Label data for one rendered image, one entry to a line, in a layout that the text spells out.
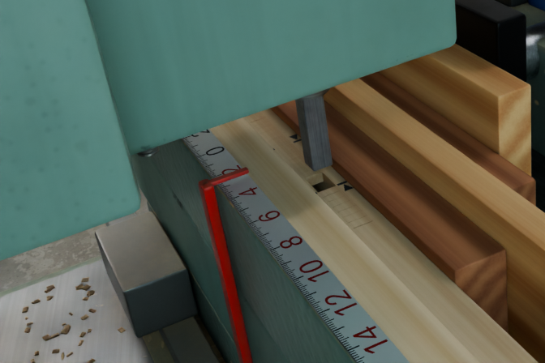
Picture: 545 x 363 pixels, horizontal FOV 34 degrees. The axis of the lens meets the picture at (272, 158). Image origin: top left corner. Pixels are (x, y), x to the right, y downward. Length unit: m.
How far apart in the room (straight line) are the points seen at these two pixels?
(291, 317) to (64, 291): 0.30
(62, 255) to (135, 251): 1.58
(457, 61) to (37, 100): 0.20
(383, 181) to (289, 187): 0.04
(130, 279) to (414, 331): 0.25
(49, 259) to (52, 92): 1.86
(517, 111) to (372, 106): 0.07
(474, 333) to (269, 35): 0.12
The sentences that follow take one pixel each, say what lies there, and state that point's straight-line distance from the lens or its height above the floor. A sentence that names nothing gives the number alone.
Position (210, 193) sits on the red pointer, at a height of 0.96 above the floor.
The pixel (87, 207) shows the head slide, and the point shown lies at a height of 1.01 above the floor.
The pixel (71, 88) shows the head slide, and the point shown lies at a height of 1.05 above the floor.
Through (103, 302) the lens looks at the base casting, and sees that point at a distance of 0.58.
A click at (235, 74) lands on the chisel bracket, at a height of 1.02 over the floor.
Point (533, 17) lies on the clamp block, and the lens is 0.47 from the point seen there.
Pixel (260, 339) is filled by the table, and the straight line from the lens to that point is 0.39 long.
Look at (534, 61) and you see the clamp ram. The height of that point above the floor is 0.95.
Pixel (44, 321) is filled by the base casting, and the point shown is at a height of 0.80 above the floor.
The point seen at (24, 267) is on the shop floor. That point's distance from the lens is 2.11.
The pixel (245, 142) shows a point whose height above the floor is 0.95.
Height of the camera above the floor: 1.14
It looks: 30 degrees down
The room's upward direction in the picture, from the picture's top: 10 degrees counter-clockwise
